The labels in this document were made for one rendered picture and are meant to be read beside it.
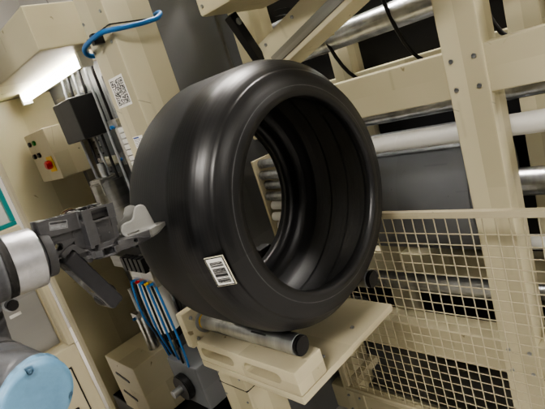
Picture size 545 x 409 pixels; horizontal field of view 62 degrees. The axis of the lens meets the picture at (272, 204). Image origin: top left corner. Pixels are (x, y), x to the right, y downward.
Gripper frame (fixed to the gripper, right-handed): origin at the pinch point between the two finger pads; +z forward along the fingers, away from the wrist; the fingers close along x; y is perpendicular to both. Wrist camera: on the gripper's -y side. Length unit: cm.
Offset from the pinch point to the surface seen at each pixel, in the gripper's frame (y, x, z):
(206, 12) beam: 46, 24, 42
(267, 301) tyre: -17.4, -11.6, 11.1
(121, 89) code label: 30.3, 33.2, 17.4
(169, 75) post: 32, 28, 28
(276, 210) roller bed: -15, 40, 66
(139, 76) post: 32.1, 27.7, 19.9
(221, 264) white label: -7.5, -11.0, 3.5
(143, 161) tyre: 12.3, 8.1, 4.7
